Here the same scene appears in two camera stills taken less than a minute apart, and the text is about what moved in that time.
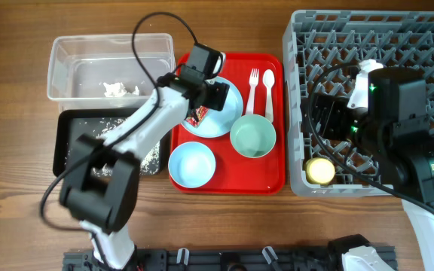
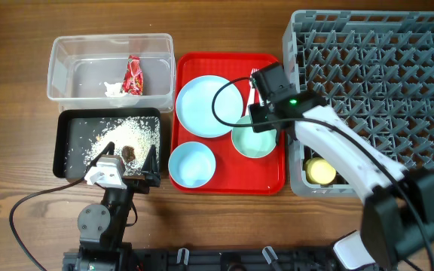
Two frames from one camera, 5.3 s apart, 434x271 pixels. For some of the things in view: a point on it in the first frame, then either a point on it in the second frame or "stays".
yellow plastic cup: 319,171 stays
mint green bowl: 253,135 stays
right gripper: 323,116 -> 261,120
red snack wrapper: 201,112 -> 133,80
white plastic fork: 253,81 stays
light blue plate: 218,123 stays
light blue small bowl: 191,165 stays
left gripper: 218,95 -> 143,185
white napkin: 117,89 stays
